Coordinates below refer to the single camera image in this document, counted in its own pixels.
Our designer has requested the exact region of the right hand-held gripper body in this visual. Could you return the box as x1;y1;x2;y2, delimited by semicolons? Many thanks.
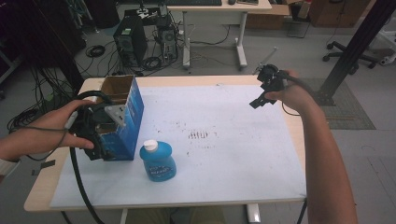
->
252;46;289;93

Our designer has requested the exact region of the black keyboard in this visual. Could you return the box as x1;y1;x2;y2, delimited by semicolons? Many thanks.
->
164;0;223;7

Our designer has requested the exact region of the small open computer tower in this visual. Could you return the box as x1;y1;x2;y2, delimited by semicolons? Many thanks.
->
157;26;179;62

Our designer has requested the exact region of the white office desk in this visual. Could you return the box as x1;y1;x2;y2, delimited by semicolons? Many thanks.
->
166;0;273;71

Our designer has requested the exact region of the wooden cabinet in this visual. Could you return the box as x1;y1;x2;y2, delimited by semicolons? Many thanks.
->
307;0;372;28

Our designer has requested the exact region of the blue cardboard box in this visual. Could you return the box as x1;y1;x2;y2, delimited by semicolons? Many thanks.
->
94;74;145;161

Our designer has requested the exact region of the black wire frame stand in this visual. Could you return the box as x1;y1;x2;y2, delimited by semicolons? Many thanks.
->
286;19;311;39

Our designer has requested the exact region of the brown cardboard box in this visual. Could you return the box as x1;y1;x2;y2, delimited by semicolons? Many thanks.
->
246;3;292;31

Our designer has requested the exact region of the large black computer tower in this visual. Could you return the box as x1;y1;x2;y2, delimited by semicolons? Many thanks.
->
112;15;149;67

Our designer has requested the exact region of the white table mat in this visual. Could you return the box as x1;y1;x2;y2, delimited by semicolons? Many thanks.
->
49;84;308;209

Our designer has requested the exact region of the bundle of black floor cables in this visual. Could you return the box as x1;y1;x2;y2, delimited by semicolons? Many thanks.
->
7;66;78;135

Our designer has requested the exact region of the thick black left gripper cable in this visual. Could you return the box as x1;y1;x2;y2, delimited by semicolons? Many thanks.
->
68;90;114;224

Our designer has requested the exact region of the grey floor mat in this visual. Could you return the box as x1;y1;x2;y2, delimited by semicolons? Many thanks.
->
303;77;376;131

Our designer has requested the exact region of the coiled black cable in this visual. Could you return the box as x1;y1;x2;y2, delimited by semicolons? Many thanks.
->
141;56;163;71
85;45;106;59

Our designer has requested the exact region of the person's left hand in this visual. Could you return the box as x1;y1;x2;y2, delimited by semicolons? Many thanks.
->
21;99;95;161

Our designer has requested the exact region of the thin black right gripper cable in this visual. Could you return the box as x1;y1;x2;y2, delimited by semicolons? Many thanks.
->
281;102;301;118

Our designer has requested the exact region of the light wooden table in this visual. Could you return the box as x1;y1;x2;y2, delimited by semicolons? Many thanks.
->
23;74;307;213

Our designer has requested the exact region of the black office chair base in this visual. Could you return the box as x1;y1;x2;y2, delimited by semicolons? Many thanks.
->
322;40;379;75

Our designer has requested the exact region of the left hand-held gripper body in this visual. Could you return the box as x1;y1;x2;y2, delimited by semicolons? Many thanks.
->
68;103;129;161

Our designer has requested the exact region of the thin grey cable white plug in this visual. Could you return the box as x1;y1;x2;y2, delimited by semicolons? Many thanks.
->
8;111;79;162

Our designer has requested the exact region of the person's right hand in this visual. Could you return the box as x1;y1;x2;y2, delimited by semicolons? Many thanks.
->
264;69;322;115

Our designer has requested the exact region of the dark curtain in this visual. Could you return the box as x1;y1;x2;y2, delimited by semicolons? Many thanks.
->
0;0;88;92

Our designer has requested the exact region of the blue bottle with white cap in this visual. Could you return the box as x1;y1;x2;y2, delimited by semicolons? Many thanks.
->
138;139;177;183

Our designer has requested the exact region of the black metal pillar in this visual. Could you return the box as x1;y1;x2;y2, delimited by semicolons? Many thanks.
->
315;0;396;106

